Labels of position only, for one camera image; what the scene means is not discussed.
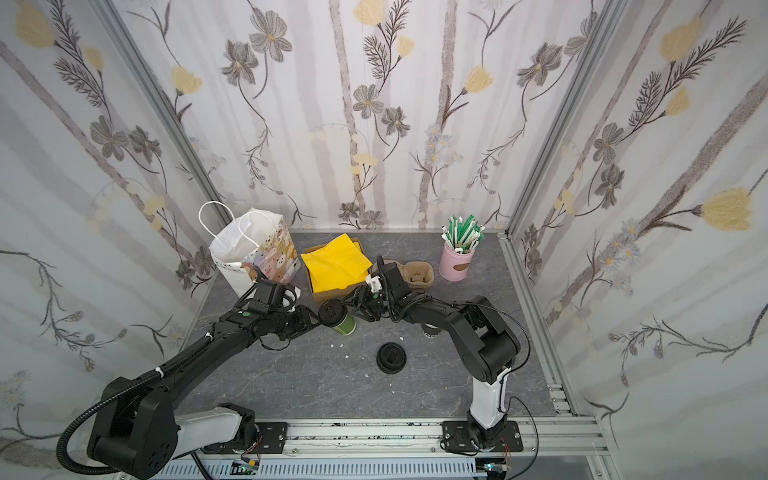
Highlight black cup lid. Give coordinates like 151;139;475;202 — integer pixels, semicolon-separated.
317;299;348;328

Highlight black plastic cup lids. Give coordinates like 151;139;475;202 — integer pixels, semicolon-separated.
376;342;407;375

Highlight green paper cup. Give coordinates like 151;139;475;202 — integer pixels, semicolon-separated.
332;313;356;336

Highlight black paper cup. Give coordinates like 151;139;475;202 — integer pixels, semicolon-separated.
421;324;441;338

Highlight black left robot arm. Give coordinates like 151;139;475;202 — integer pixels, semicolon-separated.
55;274;320;479

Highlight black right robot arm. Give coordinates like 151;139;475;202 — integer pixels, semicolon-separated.
343;257;531;455

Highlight brown pulp cup carrier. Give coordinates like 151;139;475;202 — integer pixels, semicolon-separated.
384;259;435;290

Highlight yellow paper napkins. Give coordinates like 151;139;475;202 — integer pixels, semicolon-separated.
299;233;374;294

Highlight cartoon print paper bag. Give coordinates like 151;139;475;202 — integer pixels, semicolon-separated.
204;201;301;295

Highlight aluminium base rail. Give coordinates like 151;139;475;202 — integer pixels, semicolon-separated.
149;416;613;480

